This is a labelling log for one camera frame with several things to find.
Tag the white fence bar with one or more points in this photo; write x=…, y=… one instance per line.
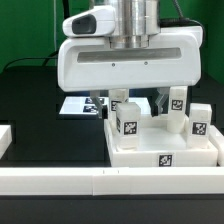
x=111, y=181
x=5, y=138
x=217, y=139

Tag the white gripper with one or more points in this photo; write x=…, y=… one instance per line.
x=116, y=46

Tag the white right fence bar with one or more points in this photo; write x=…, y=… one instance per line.
x=217, y=139

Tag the white left fence bar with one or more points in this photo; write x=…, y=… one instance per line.
x=5, y=138

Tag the white front fence bar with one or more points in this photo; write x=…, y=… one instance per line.
x=111, y=181

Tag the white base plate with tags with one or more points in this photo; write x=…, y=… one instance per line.
x=83, y=106

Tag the white square tabletop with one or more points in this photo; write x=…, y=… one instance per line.
x=158, y=147

